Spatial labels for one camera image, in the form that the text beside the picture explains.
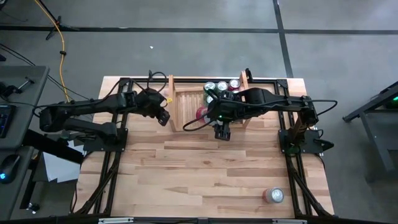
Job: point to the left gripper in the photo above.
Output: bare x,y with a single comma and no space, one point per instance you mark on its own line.
149,102

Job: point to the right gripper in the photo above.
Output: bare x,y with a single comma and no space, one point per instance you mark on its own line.
227,107

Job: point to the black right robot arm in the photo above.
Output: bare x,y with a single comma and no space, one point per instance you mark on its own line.
280,101

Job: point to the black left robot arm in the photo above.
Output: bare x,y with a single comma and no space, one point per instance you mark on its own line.
87,105

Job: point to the wooden slatted shelf crate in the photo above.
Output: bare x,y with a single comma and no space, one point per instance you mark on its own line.
186,105

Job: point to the yellow label tag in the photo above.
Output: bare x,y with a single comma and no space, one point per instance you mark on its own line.
169,100

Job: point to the black desk support beam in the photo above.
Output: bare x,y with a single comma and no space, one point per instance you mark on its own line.
53,149

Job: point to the white paper sheets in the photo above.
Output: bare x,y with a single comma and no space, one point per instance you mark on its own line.
59,168

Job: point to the black tripod stand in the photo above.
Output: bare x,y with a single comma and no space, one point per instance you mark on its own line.
58,22

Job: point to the grey side desk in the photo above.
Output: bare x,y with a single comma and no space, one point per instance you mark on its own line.
21,193
18,93

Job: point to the dark metal side table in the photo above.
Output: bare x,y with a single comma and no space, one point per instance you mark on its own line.
370,105

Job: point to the black clamp tool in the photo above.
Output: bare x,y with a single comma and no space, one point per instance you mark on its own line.
9,90

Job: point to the black caster wheel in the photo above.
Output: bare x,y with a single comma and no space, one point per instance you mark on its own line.
33,207

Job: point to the black keyboard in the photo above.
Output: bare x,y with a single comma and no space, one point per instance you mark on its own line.
4,121

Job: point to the black computer mouse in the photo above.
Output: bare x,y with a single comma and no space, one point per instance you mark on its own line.
11,166

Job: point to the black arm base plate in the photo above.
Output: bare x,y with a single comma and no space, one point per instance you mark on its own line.
311,146
93,145

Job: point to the black aluminium table frame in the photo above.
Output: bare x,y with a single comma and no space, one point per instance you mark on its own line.
171,221

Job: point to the silver metal bracket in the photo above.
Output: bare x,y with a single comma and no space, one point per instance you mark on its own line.
289,221
115,221

